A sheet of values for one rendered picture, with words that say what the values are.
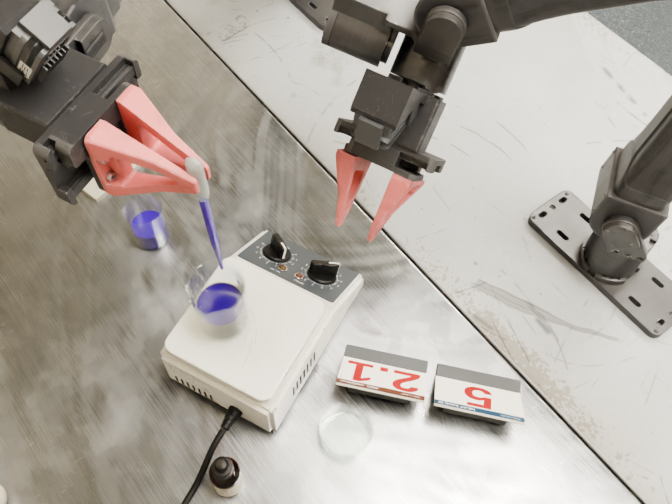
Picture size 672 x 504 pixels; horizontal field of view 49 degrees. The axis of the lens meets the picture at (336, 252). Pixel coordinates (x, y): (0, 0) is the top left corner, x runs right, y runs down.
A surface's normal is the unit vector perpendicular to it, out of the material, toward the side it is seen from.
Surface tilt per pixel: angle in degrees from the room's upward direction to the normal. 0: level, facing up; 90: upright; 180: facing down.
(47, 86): 1
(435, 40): 90
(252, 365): 0
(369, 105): 41
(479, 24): 90
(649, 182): 77
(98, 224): 0
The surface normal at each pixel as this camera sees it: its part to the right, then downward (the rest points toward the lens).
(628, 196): -0.37, 0.79
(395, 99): -0.30, 0.11
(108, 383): 0.02, -0.51
